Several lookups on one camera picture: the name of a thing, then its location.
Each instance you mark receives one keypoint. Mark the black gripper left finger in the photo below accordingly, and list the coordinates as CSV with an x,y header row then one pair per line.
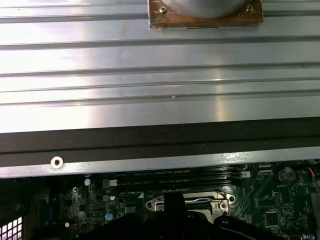
x,y
150,230

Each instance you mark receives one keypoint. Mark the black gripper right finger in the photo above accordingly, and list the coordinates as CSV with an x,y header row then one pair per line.
x,y
200,230

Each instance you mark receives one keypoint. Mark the CPU socket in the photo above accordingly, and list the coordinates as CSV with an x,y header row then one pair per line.
x,y
160,206

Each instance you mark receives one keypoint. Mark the green motherboard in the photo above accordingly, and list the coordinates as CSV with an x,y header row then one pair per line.
x,y
262,190

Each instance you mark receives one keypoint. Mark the black PC case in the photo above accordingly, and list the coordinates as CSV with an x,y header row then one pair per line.
x,y
150,142

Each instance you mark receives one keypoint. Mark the silver coin battery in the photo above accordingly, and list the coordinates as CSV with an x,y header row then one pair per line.
x,y
286,174

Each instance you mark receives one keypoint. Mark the square brown base plate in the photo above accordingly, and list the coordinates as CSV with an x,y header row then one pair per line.
x,y
175,21

